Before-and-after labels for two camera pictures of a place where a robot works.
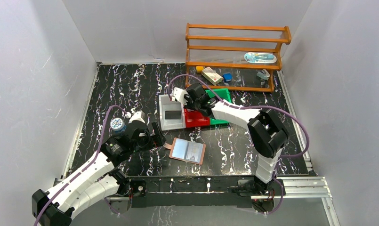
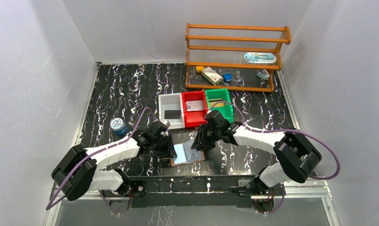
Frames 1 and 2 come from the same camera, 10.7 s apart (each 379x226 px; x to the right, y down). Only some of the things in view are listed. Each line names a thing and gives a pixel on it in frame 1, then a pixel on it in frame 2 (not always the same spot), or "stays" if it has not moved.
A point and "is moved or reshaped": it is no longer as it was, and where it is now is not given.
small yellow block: [199, 68] stays
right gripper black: [187, 101] to [200, 142]
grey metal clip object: [264, 74] stays
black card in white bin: [173, 115] stays
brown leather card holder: [187, 150] is moved or reshaped
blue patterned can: [118, 124] stays
